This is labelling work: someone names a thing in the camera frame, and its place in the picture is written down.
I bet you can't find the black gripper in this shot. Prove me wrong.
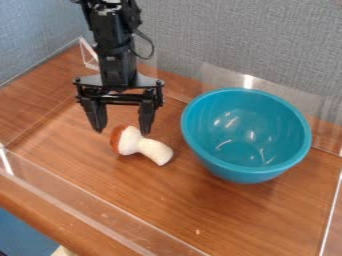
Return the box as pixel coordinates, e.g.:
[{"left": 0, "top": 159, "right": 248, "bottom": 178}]
[{"left": 73, "top": 44, "right": 164, "bottom": 135}]

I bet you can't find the brown and white toy mushroom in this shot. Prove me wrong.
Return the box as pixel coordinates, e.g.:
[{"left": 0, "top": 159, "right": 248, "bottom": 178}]
[{"left": 109, "top": 125, "right": 173, "bottom": 166}]

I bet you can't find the blue plastic bowl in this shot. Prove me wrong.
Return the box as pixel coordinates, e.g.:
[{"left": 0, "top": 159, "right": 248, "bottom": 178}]
[{"left": 180, "top": 88, "right": 312, "bottom": 184}]

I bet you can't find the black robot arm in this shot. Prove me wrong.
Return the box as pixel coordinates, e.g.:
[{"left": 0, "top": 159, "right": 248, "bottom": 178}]
[{"left": 70, "top": 0, "right": 164, "bottom": 135}]

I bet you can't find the clear acrylic back barrier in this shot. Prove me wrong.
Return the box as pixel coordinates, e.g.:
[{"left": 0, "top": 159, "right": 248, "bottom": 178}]
[{"left": 132, "top": 43, "right": 342, "bottom": 158}]

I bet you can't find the clear acrylic barrier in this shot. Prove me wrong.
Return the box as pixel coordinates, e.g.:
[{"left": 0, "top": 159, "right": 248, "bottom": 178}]
[
  {"left": 0, "top": 145, "right": 208, "bottom": 256},
  {"left": 132, "top": 43, "right": 342, "bottom": 158}
]

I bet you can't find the clear acrylic front barrier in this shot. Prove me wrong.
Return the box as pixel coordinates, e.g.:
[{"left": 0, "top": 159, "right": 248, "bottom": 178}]
[{"left": 0, "top": 145, "right": 208, "bottom": 256}]

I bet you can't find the clear acrylic corner bracket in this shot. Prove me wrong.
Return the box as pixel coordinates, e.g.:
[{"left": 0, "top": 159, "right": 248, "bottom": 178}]
[{"left": 78, "top": 37, "right": 98, "bottom": 71}]

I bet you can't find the black cable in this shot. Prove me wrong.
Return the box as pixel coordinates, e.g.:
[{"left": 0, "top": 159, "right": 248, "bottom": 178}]
[{"left": 130, "top": 29, "right": 156, "bottom": 62}]

